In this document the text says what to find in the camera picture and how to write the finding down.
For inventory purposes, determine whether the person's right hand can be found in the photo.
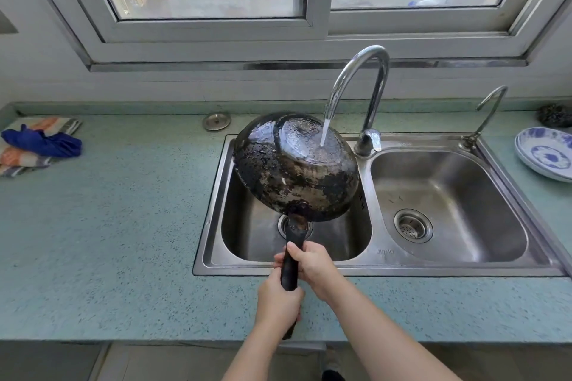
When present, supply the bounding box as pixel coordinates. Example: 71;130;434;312
273;241;347;304

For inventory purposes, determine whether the person's left hand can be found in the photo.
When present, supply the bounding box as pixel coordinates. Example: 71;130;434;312
256;270;306;338

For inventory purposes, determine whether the black wok with handle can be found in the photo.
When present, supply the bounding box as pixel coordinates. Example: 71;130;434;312
232;110;361;341

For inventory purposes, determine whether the person's left forearm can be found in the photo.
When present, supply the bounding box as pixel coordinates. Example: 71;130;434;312
222;325;296;381

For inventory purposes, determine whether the person's right forearm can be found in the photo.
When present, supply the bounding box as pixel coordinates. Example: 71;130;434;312
328;282;462;381

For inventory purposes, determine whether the metal sink drain strainer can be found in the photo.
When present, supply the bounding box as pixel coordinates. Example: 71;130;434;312
277;213;314;241
393;209;434;244

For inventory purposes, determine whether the round metal hole cover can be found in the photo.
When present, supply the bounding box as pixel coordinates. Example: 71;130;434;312
202;111;232;132

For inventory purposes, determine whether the stainless steel double sink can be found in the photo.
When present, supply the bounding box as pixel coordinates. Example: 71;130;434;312
193;133;568;278

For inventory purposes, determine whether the tall chrome kitchen faucet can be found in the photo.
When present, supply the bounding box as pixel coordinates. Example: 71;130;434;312
323;45;390;158

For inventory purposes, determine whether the small chrome water tap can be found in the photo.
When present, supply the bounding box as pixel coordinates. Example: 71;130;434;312
459;85;509;153

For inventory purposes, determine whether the blue patterned white plate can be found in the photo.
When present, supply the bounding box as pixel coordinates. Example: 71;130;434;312
514;144;572;183
515;127;572;172

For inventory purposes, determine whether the grey base cabinet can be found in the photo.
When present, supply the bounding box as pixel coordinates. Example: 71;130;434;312
0;342;326;381

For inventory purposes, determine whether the blue cloth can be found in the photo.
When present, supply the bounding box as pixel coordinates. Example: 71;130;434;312
1;124;82;158

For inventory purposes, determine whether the striped orange grey cloth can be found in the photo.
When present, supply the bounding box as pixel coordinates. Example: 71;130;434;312
0;116;82;179

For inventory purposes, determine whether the dark steel wool scourer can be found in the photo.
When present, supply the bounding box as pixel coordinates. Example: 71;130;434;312
536;102;572;129

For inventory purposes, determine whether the white sliding window frame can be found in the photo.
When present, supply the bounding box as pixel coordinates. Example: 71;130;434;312
18;0;572;72

